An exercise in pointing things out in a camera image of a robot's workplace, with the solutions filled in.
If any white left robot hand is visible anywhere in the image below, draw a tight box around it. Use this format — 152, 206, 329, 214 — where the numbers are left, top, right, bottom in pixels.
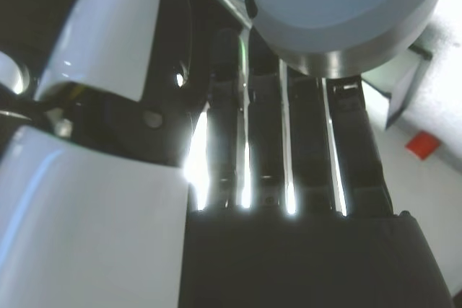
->
0, 0, 455, 308

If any grey tape measure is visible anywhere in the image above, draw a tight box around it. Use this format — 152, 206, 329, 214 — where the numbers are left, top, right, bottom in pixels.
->
244, 0, 451, 80

